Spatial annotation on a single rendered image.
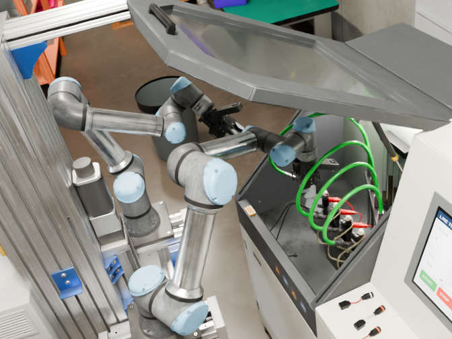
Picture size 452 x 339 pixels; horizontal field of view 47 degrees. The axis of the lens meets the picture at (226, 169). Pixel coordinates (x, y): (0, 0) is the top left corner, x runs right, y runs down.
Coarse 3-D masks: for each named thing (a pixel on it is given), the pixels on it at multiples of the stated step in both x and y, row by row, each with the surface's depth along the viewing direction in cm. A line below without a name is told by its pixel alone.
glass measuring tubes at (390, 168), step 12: (384, 132) 194; (396, 144) 187; (384, 156) 198; (384, 168) 202; (396, 168) 193; (384, 180) 205; (396, 180) 197; (384, 192) 209; (396, 192) 200; (384, 204) 211
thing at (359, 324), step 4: (380, 308) 169; (384, 308) 170; (376, 312) 169; (380, 312) 169; (368, 316) 170; (372, 316) 169; (360, 320) 167; (364, 320) 168; (356, 324) 166; (360, 324) 166; (364, 324) 166; (356, 328) 166; (360, 328) 166
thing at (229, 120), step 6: (210, 108) 195; (204, 114) 195; (210, 114) 197; (198, 120) 199; (204, 120) 198; (210, 120) 199; (216, 120) 198; (222, 120) 195; (228, 120) 197; (210, 126) 199; (216, 126) 196; (222, 126) 196; (210, 132) 198; (216, 132) 198; (222, 132) 197; (216, 138) 199
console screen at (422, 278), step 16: (432, 208) 146; (448, 208) 140; (432, 224) 147; (448, 224) 141; (432, 240) 148; (448, 240) 142; (416, 256) 155; (432, 256) 149; (448, 256) 143; (416, 272) 156; (432, 272) 150; (448, 272) 144; (416, 288) 158; (432, 288) 151; (448, 288) 145; (432, 304) 152; (448, 304) 146; (448, 320) 147
